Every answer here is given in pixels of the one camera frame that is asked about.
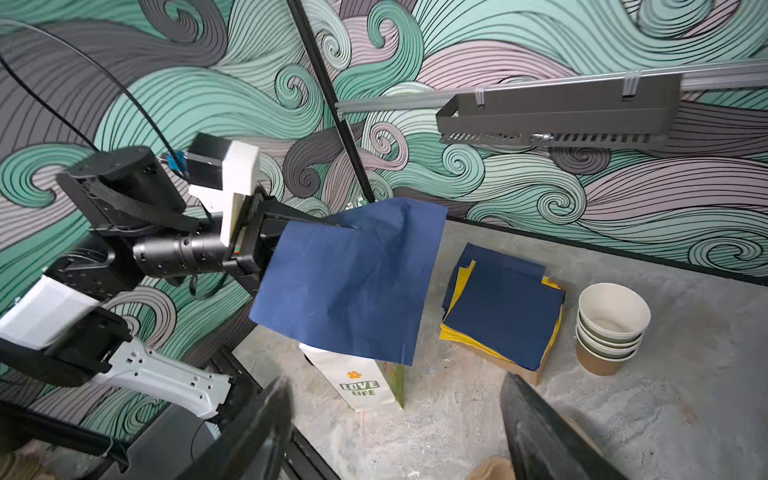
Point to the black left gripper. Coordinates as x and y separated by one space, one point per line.
259 227

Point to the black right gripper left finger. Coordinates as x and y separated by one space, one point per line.
254 445

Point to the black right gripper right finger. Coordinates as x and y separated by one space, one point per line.
542 444

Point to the dark blue paper napkin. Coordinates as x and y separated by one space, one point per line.
356 283

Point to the white paper takeout bag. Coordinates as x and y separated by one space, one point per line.
365 384

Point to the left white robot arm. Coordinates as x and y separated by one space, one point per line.
61 333

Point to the stack of paper cups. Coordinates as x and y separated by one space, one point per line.
611 321

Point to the dark blue napkin stack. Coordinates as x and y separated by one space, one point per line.
502 306

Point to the black enclosure corner post left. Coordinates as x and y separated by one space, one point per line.
344 131

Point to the black wall-mounted tray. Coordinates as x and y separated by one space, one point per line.
620 113

